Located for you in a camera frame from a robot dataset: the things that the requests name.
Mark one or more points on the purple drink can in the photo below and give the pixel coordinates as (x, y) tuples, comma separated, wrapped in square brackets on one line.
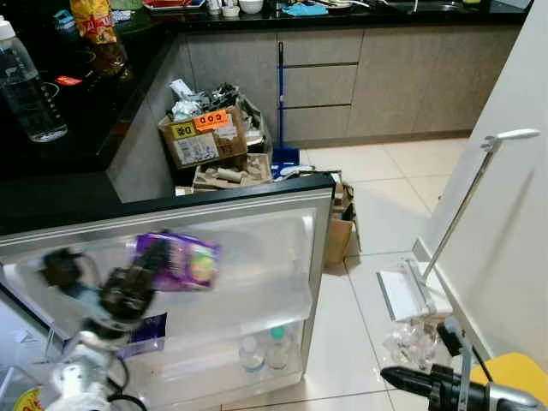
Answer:
[(188, 261)]

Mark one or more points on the dark purple carton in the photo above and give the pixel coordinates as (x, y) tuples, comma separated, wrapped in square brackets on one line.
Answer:
[(147, 336)]

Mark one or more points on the crumpled clear plastic bag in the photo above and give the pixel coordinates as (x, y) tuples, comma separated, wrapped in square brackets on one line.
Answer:
[(411, 347)]

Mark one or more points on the grey kitchen counter black top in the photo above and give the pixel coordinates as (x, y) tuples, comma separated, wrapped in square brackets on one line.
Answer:
[(385, 77)]

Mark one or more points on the printed brown cardboard box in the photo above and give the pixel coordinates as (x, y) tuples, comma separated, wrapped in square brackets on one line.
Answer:
[(339, 244)]

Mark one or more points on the cardboard tube tray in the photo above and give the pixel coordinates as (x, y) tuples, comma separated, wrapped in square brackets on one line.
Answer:
[(231, 174)]

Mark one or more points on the open cardboard box white paper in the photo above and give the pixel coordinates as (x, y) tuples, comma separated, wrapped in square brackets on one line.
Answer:
[(344, 197)]

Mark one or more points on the blue broom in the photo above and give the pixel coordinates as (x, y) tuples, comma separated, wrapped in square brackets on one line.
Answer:
[(281, 111)]

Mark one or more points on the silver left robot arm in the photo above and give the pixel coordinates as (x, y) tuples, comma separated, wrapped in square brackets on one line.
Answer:
[(81, 372)]

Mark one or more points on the small bottle white cap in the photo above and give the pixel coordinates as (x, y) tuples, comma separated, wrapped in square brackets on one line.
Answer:
[(252, 358)]

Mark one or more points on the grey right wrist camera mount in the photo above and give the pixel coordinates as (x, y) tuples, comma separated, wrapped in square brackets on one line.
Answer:
[(452, 336)]

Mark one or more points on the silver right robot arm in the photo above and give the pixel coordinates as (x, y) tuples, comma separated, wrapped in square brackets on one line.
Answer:
[(514, 401)]

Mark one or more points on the white cup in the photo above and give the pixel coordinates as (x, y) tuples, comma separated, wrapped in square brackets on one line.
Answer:
[(214, 7), (231, 10)]

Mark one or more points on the small water bottle teal cap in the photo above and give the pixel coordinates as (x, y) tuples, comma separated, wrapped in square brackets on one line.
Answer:
[(279, 351)]

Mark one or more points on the white ceramic bowl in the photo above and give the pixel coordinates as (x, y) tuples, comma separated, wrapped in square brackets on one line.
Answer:
[(251, 6)]

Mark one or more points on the blue cloth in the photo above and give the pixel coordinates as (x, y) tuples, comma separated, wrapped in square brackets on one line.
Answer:
[(306, 10)]

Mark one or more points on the red tray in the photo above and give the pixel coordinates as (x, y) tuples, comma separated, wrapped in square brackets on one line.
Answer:
[(171, 4)]

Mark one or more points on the red and yellow packet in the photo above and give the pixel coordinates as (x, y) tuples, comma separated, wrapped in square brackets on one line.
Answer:
[(30, 401)]

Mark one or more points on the green plastic basket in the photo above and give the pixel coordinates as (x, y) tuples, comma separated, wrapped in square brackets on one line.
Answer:
[(127, 3)]

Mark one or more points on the clear plastic drinking bottle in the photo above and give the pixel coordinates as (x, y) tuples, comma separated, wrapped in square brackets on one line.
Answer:
[(30, 86)]

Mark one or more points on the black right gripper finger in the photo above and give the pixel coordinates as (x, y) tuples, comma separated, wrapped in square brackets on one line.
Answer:
[(407, 375), (415, 390)]

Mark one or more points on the small red tag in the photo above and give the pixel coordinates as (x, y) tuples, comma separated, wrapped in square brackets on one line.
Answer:
[(68, 80)]

